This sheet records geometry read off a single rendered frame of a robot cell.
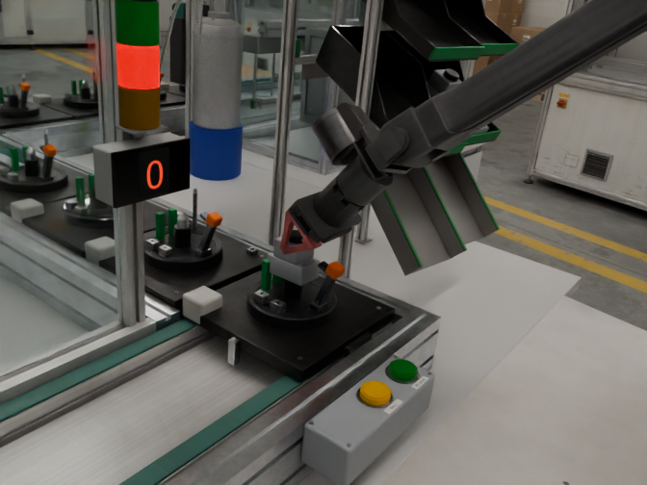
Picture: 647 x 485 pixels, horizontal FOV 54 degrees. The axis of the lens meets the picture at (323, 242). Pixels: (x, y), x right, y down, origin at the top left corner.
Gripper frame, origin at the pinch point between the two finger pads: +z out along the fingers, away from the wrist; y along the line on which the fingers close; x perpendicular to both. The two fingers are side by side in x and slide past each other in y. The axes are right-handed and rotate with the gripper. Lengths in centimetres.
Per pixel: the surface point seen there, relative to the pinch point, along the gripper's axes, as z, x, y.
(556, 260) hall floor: 102, 46, -290
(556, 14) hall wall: 161, -200, -908
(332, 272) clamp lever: -3.7, 7.2, 0.9
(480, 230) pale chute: -0.6, 13.2, -47.7
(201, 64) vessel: 41, -68, -54
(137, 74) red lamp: -13.0, -23.4, 20.4
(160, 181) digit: -2.9, -14.1, 17.9
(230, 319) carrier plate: 10.8, 4.0, 9.5
